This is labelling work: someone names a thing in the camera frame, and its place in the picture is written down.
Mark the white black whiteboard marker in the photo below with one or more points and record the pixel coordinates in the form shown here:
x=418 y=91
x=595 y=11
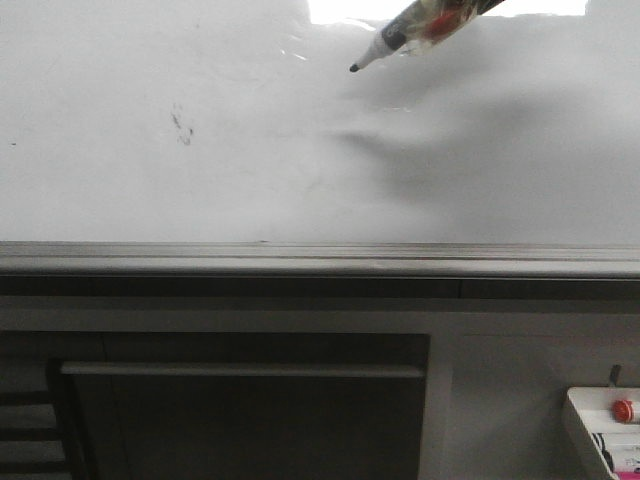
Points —
x=420 y=26

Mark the white whiteboard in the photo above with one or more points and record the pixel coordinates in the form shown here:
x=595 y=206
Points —
x=231 y=137

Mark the dark cabinet panel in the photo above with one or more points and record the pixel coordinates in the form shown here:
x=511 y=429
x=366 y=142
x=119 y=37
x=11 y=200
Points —
x=253 y=405

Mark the white marker tray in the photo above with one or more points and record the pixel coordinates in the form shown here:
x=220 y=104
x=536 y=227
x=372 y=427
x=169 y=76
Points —
x=587 y=410

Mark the black striped marker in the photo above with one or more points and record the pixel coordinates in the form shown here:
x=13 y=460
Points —
x=620 y=450

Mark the red capped marker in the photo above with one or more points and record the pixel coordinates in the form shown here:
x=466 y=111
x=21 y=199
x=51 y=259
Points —
x=625 y=411

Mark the pink marker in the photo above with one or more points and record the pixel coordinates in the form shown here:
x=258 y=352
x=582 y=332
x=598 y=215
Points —
x=627 y=475

